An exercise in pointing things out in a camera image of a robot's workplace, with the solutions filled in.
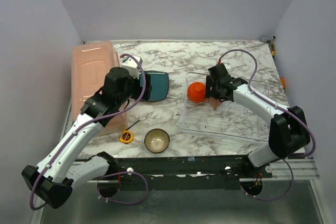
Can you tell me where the pink floral mug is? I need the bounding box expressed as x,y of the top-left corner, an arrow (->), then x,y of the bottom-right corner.
207,98 -> 222,111

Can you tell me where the orange bowl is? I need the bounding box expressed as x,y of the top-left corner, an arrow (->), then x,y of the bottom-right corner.
187,82 -> 206,103

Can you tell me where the beige bowl dark rim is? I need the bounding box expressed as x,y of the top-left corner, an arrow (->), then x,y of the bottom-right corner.
144,129 -> 170,154

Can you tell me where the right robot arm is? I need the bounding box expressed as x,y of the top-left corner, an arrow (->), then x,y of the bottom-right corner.
205,63 -> 311,168

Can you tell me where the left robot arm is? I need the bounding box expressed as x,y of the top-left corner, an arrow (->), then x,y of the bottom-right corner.
22,67 -> 152,210

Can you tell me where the clear dish rack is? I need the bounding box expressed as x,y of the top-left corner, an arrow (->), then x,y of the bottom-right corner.
178,71 -> 274,145

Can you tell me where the teal square plate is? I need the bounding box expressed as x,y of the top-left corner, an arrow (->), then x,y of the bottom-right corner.
145,70 -> 170,102

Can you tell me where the yellow tape measure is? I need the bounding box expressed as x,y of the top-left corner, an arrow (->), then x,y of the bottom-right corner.
119,130 -> 134,144

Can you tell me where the pink plastic storage box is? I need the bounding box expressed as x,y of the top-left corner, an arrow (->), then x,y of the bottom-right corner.
71,41 -> 121,121

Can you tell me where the yellow black tool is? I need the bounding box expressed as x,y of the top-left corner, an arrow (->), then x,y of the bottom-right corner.
270,42 -> 275,57

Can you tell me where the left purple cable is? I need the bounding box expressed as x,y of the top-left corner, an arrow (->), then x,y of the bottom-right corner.
29,54 -> 146,210

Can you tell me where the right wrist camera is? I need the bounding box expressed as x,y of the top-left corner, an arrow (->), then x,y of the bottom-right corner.
221,62 -> 231,70

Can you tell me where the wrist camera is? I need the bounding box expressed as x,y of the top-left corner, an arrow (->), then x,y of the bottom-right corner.
221,62 -> 231,70
120,56 -> 140,79

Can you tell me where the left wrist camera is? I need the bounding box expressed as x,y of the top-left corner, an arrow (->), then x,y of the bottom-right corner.
120,56 -> 140,79

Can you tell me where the orange clip on wall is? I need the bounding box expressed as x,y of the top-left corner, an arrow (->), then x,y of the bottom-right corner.
280,77 -> 286,89

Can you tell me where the black mounting rail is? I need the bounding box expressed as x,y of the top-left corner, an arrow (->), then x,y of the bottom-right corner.
107,155 -> 272,191

